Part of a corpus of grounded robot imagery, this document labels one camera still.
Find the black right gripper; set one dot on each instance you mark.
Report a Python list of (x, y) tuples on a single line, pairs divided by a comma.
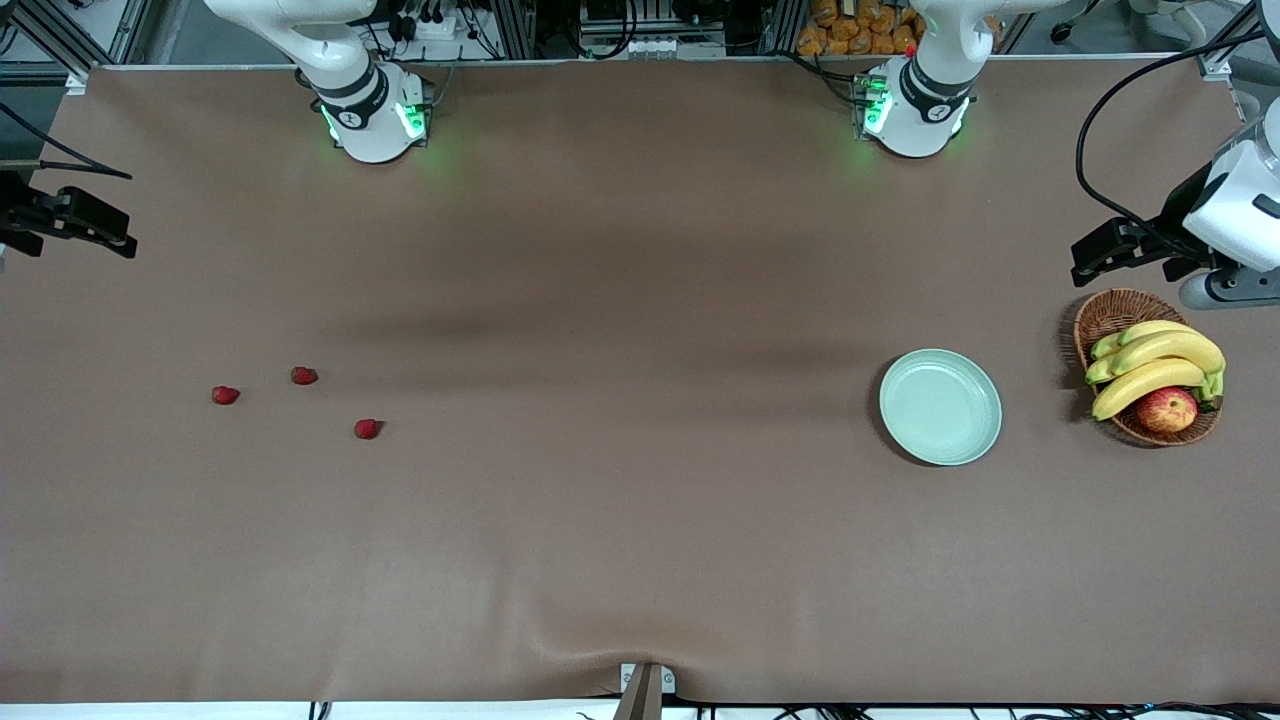
[(22, 216)]

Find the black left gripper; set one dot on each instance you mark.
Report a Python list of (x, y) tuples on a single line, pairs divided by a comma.
[(1178, 228)]

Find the red strawberry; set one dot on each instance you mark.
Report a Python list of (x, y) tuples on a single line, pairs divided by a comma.
[(304, 375), (367, 429), (225, 395)]

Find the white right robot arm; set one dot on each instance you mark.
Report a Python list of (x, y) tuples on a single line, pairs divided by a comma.
[(365, 120)]

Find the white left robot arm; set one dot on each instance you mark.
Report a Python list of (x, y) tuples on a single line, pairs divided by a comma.
[(920, 110)]

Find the pale green round plate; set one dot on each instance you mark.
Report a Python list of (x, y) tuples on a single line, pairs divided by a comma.
[(940, 407)]

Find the brown wicker basket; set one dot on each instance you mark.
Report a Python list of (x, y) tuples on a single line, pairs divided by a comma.
[(1115, 310)]

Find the yellow banana bunch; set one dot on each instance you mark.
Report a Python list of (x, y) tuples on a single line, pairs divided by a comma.
[(1160, 350)]

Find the red yellow apple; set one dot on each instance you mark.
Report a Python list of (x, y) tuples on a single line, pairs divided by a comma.
[(1166, 410)]

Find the orange toy food pile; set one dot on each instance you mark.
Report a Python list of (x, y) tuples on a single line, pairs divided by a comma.
[(850, 28)]

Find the white power strip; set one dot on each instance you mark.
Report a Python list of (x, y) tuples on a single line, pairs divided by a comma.
[(432, 26)]

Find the white connector block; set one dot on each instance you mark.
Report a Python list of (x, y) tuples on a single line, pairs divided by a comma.
[(652, 46)]

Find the brown table cover sheet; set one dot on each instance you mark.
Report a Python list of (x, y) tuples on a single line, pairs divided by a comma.
[(640, 550)]

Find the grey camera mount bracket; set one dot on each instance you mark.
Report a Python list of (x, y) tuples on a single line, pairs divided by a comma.
[(642, 692)]

